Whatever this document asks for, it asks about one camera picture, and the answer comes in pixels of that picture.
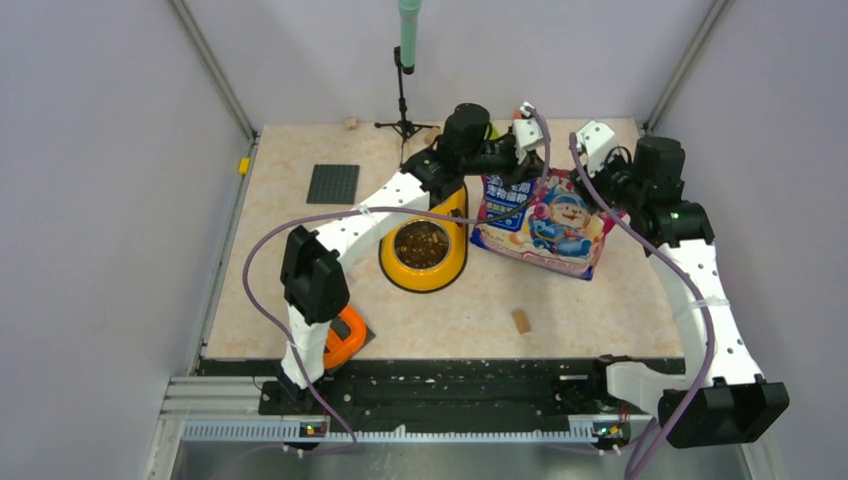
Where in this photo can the dark grey lego baseplate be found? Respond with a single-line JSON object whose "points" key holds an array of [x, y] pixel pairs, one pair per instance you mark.
{"points": [[333, 184]]}

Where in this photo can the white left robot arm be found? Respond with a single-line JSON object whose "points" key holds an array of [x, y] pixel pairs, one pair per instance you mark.
{"points": [[315, 260]]}

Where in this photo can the yellow double pet bowl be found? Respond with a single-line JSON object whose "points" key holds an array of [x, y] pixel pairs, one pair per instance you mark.
{"points": [[424, 255]]}

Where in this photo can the green microphone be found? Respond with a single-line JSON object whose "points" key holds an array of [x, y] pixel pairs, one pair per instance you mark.
{"points": [[408, 13]]}

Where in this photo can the wooden block near bag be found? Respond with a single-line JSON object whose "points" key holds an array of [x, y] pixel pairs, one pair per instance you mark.
{"points": [[521, 321]]}

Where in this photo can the black tripod stand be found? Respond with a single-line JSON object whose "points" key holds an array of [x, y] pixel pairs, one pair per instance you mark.
{"points": [[404, 127]]}

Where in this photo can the small dark grey plate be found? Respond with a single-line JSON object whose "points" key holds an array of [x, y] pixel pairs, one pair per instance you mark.
{"points": [[353, 335]]}

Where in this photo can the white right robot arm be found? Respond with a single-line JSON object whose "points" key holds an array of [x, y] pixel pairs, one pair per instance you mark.
{"points": [[723, 396]]}

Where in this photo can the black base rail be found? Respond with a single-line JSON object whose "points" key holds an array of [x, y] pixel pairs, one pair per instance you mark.
{"points": [[486, 396]]}

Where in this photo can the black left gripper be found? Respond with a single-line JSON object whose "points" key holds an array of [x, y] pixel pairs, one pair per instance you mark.
{"points": [[525, 169]]}

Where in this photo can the wooden block near tripod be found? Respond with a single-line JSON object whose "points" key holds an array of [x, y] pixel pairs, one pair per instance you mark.
{"points": [[432, 135]]}

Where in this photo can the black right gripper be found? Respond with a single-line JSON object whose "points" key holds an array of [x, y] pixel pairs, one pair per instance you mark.
{"points": [[592, 187]]}

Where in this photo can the yellow block on frame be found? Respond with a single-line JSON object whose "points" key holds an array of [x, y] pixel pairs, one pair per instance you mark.
{"points": [[244, 166]]}

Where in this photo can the pink blue pet food bag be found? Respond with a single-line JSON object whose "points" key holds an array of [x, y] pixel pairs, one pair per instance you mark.
{"points": [[556, 231]]}

